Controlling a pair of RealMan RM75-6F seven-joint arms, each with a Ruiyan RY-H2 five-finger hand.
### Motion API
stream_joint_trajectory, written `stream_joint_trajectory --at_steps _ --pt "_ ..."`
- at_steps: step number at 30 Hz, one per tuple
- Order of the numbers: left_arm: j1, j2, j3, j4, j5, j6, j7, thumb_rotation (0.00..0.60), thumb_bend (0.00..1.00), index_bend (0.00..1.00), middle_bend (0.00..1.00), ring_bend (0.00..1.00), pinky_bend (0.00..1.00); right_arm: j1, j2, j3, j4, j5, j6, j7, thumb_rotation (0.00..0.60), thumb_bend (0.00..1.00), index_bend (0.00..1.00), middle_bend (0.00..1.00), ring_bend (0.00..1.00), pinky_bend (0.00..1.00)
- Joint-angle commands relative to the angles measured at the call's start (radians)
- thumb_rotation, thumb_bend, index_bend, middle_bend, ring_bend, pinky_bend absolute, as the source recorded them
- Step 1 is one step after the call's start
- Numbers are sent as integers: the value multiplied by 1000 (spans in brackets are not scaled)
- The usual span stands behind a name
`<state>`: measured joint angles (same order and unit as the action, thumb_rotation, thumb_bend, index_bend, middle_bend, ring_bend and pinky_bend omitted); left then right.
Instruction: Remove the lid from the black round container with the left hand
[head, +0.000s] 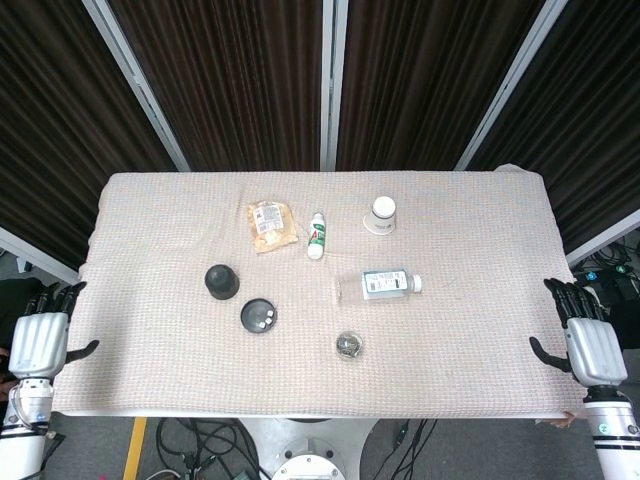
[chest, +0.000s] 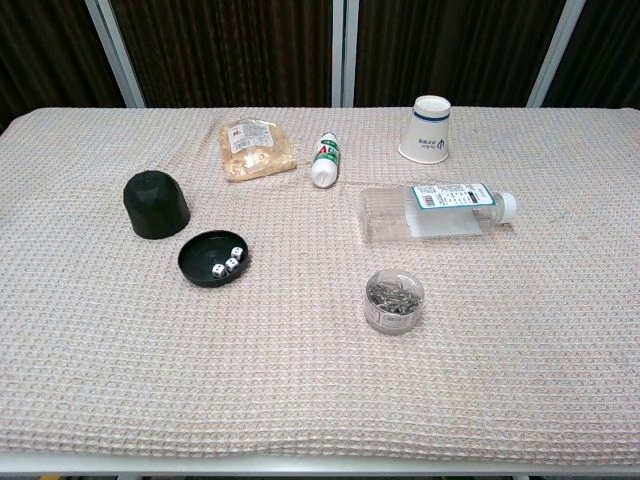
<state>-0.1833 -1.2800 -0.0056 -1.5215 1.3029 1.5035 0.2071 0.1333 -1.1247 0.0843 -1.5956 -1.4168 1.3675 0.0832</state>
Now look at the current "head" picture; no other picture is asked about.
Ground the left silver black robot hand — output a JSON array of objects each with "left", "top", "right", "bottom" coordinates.
[{"left": 8, "top": 281, "right": 100, "bottom": 386}]

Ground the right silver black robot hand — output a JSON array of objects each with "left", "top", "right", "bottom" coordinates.
[{"left": 528, "top": 277, "right": 629, "bottom": 387}]

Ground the black dome-shaped cup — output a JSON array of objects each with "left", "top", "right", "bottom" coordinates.
[{"left": 204, "top": 264, "right": 240, "bottom": 300}]

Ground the black round lid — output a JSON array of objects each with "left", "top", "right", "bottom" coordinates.
[{"left": 240, "top": 297, "right": 279, "bottom": 334}]

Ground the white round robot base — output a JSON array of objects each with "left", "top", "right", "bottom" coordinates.
[{"left": 237, "top": 417, "right": 381, "bottom": 480}]

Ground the white paper cup blue print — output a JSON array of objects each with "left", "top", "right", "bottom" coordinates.
[{"left": 362, "top": 195, "right": 398, "bottom": 236}]

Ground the beige waffle weave tablecloth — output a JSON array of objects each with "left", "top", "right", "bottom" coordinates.
[{"left": 52, "top": 164, "right": 589, "bottom": 419}]

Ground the clear square water bottle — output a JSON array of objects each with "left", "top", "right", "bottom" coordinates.
[{"left": 338, "top": 269, "right": 424, "bottom": 305}]

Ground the round clear paper clip box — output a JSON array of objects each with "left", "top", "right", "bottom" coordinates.
[{"left": 335, "top": 330, "right": 365, "bottom": 361}]

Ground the clear bag of yellow snacks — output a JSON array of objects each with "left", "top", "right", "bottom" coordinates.
[{"left": 248, "top": 199, "right": 300, "bottom": 255}]

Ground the small white green drink bottle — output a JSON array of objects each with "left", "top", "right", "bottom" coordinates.
[{"left": 307, "top": 212, "right": 327, "bottom": 260}]

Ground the silver partition post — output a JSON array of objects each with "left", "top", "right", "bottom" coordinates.
[
  {"left": 82, "top": 0, "right": 192, "bottom": 173},
  {"left": 564, "top": 207, "right": 640, "bottom": 267},
  {"left": 454, "top": 0, "right": 572, "bottom": 172},
  {"left": 319, "top": 0, "right": 349, "bottom": 173},
  {"left": 0, "top": 227, "right": 81, "bottom": 287}
]

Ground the black floor cable bundle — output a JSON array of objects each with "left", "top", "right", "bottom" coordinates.
[
  {"left": 154, "top": 418, "right": 262, "bottom": 480},
  {"left": 373, "top": 418, "right": 442, "bottom": 480}
]

